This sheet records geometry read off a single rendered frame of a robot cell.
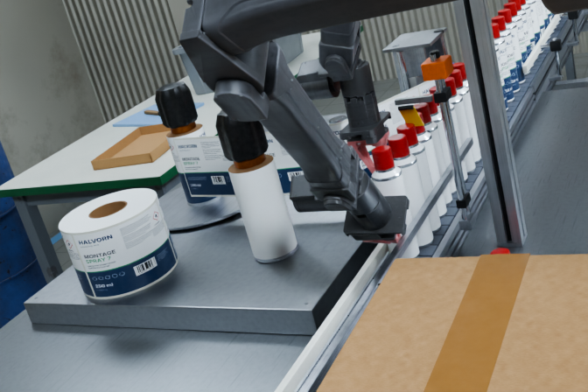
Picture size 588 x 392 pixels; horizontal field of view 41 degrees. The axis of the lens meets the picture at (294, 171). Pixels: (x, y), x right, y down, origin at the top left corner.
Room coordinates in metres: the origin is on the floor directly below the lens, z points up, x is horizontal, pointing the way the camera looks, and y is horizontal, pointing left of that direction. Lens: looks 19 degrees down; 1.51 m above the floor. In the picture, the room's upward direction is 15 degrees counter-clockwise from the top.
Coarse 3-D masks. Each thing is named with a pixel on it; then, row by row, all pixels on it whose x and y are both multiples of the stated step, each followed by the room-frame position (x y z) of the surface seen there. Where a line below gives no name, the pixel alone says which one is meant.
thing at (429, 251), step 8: (520, 88) 2.01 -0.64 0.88; (520, 96) 1.94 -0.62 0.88; (512, 104) 1.90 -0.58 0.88; (512, 112) 1.84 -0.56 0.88; (480, 168) 1.54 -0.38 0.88; (472, 176) 1.51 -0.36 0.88; (472, 184) 1.48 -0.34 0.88; (448, 208) 1.39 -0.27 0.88; (456, 208) 1.38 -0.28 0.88; (448, 216) 1.35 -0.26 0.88; (448, 224) 1.32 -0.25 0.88; (440, 232) 1.30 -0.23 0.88; (440, 240) 1.27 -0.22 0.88; (424, 248) 1.25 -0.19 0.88; (432, 248) 1.24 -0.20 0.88; (424, 256) 1.22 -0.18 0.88; (376, 272) 1.21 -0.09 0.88; (360, 296) 1.15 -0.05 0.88; (344, 320) 1.09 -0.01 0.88; (312, 368) 0.98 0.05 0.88
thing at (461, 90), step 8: (456, 72) 1.59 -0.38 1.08; (456, 80) 1.58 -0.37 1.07; (456, 88) 1.58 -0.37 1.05; (464, 88) 1.59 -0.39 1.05; (464, 96) 1.57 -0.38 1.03; (464, 104) 1.57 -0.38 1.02; (472, 120) 1.58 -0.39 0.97; (472, 128) 1.58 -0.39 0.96; (472, 136) 1.58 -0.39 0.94; (472, 144) 1.57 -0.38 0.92; (472, 152) 1.57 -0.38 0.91; (480, 160) 1.58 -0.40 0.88
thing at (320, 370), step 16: (464, 144) 1.49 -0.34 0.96; (448, 176) 1.35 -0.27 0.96; (432, 192) 1.29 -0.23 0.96; (416, 224) 1.19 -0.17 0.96; (400, 240) 1.14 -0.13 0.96; (400, 256) 1.11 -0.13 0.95; (384, 272) 1.05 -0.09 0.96; (368, 288) 1.02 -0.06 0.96; (352, 320) 0.94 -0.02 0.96; (336, 336) 0.91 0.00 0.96; (336, 352) 0.88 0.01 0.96; (320, 368) 0.85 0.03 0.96; (304, 384) 0.82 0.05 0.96
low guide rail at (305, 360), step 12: (372, 252) 1.22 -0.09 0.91; (384, 252) 1.24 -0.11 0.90; (372, 264) 1.19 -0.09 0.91; (360, 276) 1.15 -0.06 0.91; (348, 288) 1.12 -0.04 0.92; (360, 288) 1.14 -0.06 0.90; (348, 300) 1.09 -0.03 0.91; (336, 312) 1.05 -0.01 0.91; (324, 324) 1.03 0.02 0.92; (336, 324) 1.05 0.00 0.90; (324, 336) 1.01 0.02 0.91; (312, 348) 0.98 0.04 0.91; (300, 360) 0.95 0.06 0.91; (312, 360) 0.97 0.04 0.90; (288, 372) 0.93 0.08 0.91; (300, 372) 0.94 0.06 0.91; (288, 384) 0.91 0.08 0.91
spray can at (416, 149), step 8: (400, 128) 1.32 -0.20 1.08; (408, 128) 1.31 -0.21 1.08; (408, 136) 1.31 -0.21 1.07; (416, 136) 1.32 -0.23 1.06; (416, 144) 1.31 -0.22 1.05; (416, 152) 1.30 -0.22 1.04; (424, 152) 1.31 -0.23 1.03; (424, 160) 1.31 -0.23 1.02; (424, 168) 1.30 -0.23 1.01; (424, 176) 1.30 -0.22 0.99; (424, 184) 1.30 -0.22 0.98; (424, 192) 1.30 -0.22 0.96; (432, 208) 1.30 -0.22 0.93; (432, 216) 1.30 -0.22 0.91; (432, 224) 1.30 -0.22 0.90; (440, 224) 1.31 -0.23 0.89; (432, 232) 1.30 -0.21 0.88
